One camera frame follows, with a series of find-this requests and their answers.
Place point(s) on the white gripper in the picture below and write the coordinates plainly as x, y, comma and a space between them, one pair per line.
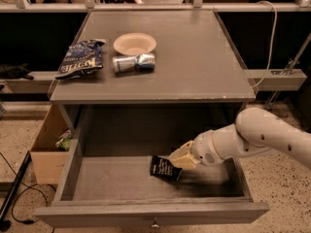
204, 149

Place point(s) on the blue kettle chips bag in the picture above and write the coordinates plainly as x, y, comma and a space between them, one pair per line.
81, 59

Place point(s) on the dark chocolate rxbar wrapper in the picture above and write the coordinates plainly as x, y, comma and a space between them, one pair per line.
163, 168

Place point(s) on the black floor bar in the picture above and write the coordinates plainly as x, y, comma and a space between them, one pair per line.
11, 190

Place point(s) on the grey wooden cabinet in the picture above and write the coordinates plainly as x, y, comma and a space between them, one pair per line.
194, 62

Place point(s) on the black object on ledge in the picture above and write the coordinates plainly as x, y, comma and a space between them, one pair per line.
8, 71

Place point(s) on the green white trash in box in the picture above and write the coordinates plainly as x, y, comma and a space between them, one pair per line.
64, 141

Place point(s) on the metal clamp bracket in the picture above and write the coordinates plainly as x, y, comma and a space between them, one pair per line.
293, 61

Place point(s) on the beige paper bowl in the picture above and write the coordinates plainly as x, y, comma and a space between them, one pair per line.
134, 43

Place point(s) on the open grey top drawer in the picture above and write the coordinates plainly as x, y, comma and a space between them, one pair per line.
106, 179

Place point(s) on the cardboard box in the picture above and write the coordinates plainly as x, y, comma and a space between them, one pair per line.
48, 161

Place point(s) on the silver blue drink can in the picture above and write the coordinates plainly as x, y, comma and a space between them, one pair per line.
140, 62

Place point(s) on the metal drawer knob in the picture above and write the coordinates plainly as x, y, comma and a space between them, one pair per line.
155, 225

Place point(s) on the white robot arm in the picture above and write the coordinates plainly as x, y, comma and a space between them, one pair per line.
254, 132

